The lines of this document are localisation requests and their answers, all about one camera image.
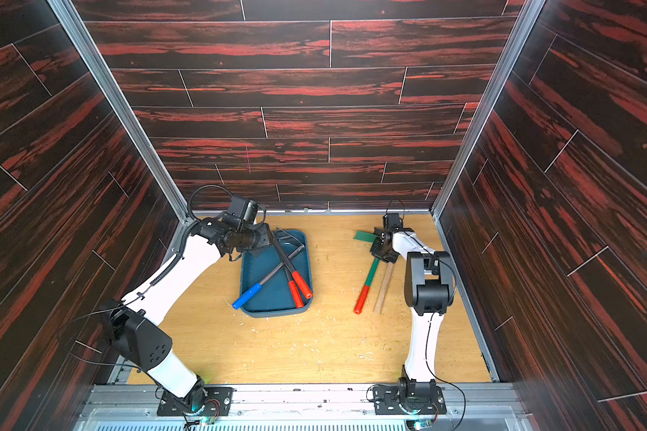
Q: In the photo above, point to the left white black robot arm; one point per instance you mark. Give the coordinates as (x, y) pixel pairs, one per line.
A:
(132, 325)

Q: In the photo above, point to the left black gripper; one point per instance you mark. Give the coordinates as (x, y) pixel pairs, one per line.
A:
(266, 237)

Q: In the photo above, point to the chrome hoe blue grip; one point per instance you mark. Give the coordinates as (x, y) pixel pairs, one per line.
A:
(263, 289)

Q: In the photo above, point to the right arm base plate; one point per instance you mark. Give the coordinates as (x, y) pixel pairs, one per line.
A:
(416, 399)

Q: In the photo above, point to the teal plastic storage tray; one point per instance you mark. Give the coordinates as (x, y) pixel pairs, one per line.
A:
(301, 261)

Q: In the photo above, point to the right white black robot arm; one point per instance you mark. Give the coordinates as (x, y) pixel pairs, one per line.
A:
(428, 292)

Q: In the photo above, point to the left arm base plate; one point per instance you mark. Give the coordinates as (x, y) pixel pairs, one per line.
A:
(209, 402)

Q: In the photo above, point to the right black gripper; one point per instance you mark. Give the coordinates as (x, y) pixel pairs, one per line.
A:
(383, 249)

